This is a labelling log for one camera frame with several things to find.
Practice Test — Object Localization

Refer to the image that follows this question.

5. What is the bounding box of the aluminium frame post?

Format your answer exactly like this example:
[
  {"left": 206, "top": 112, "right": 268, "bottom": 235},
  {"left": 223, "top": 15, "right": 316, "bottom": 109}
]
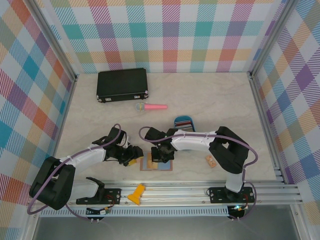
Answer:
[
  {"left": 26, "top": 0, "right": 79, "bottom": 82},
  {"left": 246, "top": 0, "right": 299, "bottom": 81}
]

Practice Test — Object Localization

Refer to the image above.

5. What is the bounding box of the aluminium mounting rail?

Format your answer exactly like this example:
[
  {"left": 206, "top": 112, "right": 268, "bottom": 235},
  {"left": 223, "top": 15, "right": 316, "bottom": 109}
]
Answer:
[{"left": 26, "top": 180, "right": 304, "bottom": 208}]

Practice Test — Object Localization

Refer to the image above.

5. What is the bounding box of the grey metal panel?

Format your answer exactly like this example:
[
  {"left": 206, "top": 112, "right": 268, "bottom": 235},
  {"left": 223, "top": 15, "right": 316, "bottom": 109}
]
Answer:
[{"left": 32, "top": 216, "right": 301, "bottom": 240}]

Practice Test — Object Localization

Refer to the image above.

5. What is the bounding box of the white slotted cable duct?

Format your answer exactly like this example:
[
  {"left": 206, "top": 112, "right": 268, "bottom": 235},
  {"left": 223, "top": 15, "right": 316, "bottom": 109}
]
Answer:
[{"left": 39, "top": 206, "right": 230, "bottom": 218}]

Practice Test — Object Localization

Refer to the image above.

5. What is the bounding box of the black hard case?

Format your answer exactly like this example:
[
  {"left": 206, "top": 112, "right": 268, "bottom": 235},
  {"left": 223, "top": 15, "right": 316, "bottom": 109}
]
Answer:
[{"left": 96, "top": 67, "right": 150, "bottom": 103}]

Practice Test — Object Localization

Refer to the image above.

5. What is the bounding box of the pink toy microphone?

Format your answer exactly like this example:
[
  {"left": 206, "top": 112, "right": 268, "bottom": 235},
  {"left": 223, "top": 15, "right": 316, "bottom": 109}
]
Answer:
[{"left": 135, "top": 102, "right": 168, "bottom": 113}]

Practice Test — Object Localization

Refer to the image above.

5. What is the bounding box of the yellow spare gripper finger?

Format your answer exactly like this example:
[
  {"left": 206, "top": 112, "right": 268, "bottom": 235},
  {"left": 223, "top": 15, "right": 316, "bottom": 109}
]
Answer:
[{"left": 126, "top": 183, "right": 147, "bottom": 206}]

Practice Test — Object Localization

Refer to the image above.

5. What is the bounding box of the small orange printed card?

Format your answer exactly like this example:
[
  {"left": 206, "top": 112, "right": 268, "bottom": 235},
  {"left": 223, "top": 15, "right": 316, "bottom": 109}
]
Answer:
[{"left": 204, "top": 154, "right": 218, "bottom": 169}]

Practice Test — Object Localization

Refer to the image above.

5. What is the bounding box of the blue oval card tray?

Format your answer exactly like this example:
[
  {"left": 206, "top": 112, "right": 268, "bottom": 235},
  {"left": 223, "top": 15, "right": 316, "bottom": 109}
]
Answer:
[{"left": 173, "top": 115, "right": 196, "bottom": 133}]

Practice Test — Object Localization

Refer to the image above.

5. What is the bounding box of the aluminium table edge rail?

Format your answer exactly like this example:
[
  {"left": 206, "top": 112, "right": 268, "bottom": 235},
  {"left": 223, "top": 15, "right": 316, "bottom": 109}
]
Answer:
[
  {"left": 247, "top": 72, "right": 287, "bottom": 185},
  {"left": 44, "top": 74, "right": 79, "bottom": 187}
]

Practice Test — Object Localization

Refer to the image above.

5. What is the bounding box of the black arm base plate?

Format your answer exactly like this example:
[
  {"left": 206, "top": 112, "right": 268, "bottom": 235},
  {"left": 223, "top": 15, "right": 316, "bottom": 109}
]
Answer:
[
  {"left": 75, "top": 187, "right": 123, "bottom": 206},
  {"left": 208, "top": 186, "right": 256, "bottom": 205}
]

